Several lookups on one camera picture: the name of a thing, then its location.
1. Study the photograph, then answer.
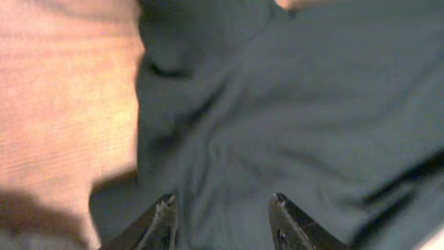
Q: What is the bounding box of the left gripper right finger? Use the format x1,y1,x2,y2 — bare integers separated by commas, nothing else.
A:
268,193,350,250

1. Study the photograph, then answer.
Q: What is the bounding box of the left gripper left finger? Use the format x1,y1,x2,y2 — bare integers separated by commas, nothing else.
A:
100,194,179,250

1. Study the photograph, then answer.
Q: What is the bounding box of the black t-shirt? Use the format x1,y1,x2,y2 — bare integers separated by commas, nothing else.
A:
89,0,443,249

